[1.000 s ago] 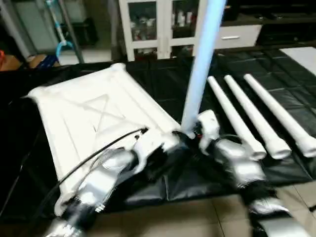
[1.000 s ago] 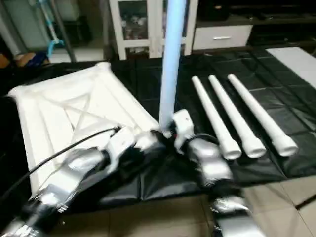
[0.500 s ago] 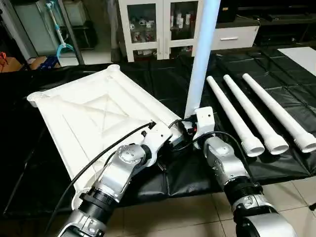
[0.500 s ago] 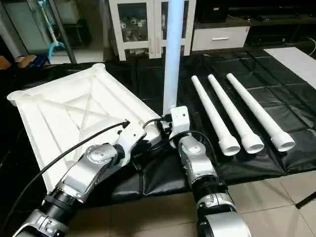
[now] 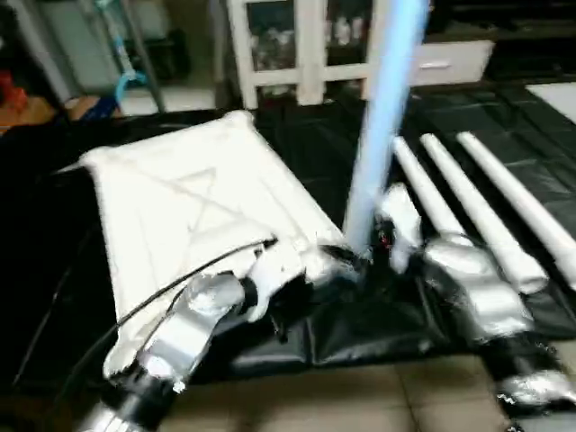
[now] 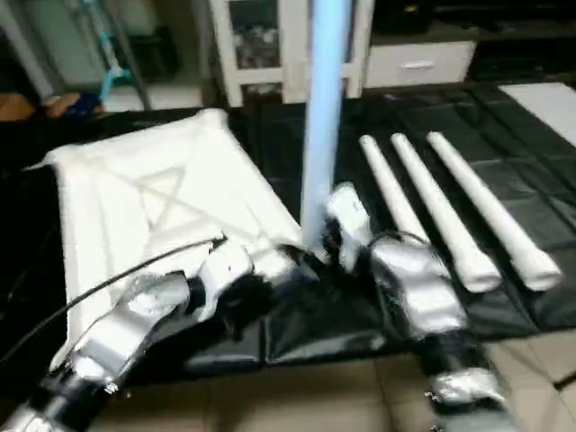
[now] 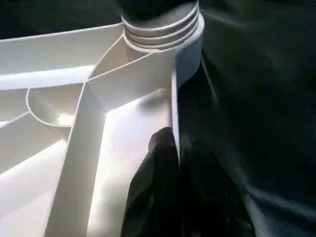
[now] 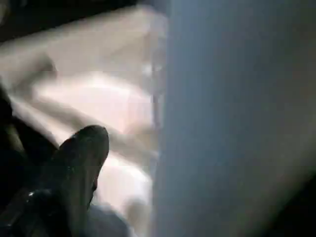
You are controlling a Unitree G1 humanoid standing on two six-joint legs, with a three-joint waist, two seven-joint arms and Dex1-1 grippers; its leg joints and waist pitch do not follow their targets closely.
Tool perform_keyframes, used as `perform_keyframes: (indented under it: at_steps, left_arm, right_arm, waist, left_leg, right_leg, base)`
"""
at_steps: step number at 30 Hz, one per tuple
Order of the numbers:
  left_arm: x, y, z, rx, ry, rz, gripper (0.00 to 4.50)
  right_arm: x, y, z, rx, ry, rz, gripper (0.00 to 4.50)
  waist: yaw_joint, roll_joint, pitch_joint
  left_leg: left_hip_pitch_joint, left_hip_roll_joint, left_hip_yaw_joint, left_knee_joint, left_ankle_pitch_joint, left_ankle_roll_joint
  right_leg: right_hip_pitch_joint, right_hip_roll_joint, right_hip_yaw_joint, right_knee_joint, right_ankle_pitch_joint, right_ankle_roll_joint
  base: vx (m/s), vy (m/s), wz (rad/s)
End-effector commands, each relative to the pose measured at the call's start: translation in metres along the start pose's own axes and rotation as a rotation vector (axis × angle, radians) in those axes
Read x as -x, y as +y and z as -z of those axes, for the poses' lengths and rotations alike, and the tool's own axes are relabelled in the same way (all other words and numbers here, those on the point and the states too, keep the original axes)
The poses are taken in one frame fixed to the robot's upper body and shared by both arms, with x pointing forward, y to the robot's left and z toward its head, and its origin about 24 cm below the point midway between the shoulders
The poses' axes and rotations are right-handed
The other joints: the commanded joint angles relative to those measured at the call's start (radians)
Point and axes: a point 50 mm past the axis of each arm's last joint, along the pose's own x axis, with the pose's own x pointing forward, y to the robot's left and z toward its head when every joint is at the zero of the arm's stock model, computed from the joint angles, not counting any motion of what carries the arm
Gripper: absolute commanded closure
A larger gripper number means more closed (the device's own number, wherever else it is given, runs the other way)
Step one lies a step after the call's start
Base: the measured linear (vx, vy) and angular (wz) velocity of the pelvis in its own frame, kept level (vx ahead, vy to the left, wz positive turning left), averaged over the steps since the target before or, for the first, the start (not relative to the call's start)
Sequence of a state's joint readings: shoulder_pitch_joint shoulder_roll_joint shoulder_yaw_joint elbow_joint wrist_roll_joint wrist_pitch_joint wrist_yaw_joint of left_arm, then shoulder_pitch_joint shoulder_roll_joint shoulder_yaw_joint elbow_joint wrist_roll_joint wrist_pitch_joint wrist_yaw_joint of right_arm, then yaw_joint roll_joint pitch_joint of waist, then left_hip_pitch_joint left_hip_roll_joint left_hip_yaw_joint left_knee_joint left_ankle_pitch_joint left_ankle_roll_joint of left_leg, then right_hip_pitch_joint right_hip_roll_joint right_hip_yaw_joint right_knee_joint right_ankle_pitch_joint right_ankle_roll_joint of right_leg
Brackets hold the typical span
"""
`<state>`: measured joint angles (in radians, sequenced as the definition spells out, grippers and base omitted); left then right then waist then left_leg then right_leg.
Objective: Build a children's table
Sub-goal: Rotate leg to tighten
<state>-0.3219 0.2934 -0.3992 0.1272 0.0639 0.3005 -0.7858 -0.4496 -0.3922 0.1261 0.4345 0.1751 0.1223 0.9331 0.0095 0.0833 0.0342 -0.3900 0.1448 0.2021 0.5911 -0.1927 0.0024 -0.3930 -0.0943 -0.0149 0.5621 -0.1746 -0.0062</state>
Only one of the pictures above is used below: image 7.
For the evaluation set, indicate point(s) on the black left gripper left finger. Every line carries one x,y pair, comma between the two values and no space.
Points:
153,192

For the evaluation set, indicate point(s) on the white plastic table leg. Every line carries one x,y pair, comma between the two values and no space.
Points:
160,27

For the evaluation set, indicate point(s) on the black work mat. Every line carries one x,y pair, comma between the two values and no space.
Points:
266,123

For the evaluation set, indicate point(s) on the white plastic table top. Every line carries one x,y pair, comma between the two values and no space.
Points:
74,113

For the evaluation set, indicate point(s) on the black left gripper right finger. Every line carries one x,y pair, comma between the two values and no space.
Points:
207,202

